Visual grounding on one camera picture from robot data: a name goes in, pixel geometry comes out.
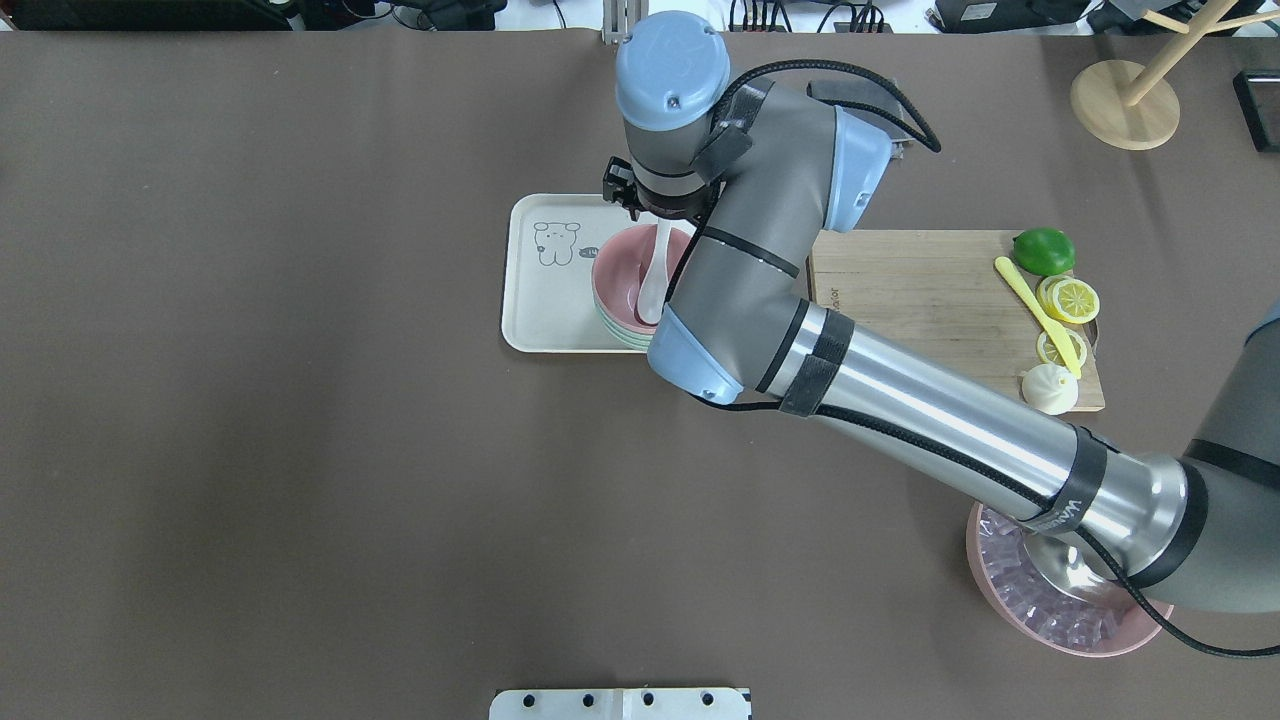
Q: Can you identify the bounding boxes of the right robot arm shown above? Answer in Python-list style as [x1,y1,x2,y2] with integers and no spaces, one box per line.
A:
[602,12,1279,657]

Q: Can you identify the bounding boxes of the lemon slice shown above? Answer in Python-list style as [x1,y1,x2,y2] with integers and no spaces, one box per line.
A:
[1037,328,1091,369]
[1042,277,1100,325]

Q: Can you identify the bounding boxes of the grey folded cloth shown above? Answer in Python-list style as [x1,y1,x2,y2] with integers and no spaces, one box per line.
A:
[806,76,913,160]

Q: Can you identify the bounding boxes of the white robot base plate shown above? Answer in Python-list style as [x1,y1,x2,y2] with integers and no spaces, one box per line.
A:
[488,687,753,719]

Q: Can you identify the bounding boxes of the wooden mug tree stand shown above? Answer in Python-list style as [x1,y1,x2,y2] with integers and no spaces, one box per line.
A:
[1070,1,1279,151]

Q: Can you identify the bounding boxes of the small pink bowl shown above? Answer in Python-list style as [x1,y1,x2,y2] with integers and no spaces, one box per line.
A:
[591,224,655,331]

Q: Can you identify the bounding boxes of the cream cartoon serving tray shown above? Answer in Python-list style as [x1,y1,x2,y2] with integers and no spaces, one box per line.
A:
[500,193,640,354]

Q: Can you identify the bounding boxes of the white ceramic spoon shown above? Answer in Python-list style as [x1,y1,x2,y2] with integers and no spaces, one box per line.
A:
[636,218,673,325]

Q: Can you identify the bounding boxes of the large pink bowl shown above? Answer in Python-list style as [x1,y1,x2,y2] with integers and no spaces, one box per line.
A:
[966,503,1161,657]

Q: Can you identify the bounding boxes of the lower lemon slice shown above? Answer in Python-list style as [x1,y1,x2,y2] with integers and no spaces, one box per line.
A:
[1037,328,1091,369]

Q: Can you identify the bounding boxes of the yellow plastic knife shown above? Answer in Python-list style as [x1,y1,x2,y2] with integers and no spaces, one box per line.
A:
[993,256,1082,379]

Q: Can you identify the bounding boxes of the upper lemon slice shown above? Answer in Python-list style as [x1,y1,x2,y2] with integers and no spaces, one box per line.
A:
[1042,277,1100,325]

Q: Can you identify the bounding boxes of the green toy lime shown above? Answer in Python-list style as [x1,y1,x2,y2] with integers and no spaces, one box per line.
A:
[1011,227,1076,277]

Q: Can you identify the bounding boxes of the bamboo cutting board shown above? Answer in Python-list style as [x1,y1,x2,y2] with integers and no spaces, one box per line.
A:
[808,231,1044,398]

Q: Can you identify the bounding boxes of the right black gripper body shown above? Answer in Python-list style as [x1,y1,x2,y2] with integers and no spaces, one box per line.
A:
[602,156,716,223]

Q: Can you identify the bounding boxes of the metal ice scoop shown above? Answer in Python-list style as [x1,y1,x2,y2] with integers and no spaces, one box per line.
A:
[1021,533,1137,611]

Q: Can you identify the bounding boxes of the stacked green bowls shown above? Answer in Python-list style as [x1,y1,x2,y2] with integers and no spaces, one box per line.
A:
[595,304,657,354]

